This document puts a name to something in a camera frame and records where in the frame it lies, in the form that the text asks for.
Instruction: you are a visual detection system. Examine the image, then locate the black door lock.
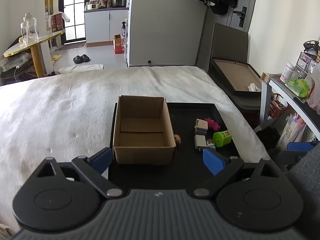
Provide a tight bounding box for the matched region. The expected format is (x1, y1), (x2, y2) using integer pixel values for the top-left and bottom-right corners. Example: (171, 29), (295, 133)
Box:
(239, 6), (248, 28)

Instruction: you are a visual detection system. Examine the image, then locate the white plastic bag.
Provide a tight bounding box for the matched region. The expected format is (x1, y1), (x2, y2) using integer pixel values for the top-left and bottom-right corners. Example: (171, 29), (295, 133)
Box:
(306, 64), (320, 115)

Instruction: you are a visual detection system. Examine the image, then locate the small glass bottle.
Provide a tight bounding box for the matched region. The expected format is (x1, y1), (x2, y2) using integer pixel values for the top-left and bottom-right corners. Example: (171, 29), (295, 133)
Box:
(20, 21), (29, 46)

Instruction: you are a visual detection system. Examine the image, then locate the large glass bottle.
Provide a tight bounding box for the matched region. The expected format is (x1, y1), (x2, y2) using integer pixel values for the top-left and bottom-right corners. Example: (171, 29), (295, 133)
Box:
(24, 13), (39, 43)

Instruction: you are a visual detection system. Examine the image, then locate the green toy house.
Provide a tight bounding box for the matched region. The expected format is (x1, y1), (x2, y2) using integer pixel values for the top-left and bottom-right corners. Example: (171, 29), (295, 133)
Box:
(212, 130), (232, 148)

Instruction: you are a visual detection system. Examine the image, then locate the red box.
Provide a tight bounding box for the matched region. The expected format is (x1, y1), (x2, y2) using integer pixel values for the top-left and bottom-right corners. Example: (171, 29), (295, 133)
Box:
(50, 14), (63, 32)

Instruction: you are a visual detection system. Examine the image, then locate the cardboard box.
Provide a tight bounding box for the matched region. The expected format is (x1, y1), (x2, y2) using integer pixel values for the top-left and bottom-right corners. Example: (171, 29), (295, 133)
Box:
(112, 95), (177, 166)

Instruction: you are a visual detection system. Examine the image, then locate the white floor mat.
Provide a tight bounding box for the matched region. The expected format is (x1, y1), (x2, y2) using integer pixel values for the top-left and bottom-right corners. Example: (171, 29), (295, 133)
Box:
(58, 64), (104, 74)

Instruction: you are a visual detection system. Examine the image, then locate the black-framed glass door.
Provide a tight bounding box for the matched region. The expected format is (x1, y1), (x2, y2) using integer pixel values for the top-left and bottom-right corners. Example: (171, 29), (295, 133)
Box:
(62, 0), (86, 43)

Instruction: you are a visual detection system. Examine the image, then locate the pink toy figure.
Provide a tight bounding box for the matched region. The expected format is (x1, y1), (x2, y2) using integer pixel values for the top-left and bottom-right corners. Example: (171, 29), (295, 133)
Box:
(204, 118), (221, 131)

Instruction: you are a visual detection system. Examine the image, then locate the white shopping bag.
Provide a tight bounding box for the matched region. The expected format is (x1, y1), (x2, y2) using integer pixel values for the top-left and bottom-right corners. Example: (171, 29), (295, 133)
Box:
(276, 114), (307, 152)

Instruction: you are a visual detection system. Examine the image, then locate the black tray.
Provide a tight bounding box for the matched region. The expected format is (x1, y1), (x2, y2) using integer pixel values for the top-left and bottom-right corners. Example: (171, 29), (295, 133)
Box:
(107, 102), (242, 190)

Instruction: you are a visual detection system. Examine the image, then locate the red basket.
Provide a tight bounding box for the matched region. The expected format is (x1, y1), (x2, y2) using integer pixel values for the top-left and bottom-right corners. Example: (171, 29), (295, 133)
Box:
(269, 93), (290, 118)

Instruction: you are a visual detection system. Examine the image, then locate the orange carton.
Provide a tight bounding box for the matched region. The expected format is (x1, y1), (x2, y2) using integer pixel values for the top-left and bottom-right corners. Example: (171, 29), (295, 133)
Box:
(113, 34), (125, 54)

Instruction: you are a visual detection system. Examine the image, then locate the small drawer organizer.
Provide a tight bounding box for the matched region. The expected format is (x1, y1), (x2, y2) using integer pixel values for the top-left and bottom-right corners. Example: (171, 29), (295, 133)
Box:
(296, 52), (318, 79)

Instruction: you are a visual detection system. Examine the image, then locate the white plug charger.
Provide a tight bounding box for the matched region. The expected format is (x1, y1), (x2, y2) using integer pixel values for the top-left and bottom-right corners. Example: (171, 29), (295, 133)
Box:
(194, 134), (207, 152)

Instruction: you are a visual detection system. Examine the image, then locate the white desk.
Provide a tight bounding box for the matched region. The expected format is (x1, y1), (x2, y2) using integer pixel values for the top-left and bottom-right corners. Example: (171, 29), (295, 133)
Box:
(260, 72), (320, 140)

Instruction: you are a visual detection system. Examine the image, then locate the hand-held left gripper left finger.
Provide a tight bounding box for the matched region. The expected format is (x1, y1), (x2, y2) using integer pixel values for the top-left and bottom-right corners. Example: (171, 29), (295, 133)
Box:
(32, 147), (123, 201)

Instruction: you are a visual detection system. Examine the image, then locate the green plastic bag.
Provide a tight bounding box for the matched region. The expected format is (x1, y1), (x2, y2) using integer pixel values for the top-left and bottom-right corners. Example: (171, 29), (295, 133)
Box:
(285, 79), (310, 98)

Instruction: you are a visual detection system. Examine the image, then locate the beige block toy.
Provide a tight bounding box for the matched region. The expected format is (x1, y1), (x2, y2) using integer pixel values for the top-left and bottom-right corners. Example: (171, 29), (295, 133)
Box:
(194, 119), (209, 135)

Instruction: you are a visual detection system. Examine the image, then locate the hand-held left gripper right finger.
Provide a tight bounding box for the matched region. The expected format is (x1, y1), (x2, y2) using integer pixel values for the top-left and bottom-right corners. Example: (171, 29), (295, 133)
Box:
(193, 147), (286, 199)

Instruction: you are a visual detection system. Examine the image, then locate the white kitchen cabinet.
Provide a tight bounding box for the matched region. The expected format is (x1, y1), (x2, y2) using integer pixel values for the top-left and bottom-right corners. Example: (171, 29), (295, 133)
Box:
(84, 8), (129, 47)

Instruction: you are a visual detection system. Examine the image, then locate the black lid with brown inside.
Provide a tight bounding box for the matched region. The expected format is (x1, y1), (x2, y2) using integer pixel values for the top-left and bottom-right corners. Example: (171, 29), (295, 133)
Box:
(215, 59), (262, 92)

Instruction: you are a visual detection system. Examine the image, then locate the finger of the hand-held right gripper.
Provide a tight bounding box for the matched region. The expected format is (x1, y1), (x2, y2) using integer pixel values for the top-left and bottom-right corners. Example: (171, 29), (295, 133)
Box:
(279, 141), (320, 172)

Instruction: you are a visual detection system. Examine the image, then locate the round gold-edged table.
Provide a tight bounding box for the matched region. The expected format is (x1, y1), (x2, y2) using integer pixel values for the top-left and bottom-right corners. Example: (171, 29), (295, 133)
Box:
(3, 29), (66, 78)

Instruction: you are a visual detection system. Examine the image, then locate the white pill jar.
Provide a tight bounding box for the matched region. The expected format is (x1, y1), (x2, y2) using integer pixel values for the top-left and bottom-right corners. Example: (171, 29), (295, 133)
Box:
(280, 62), (297, 83)

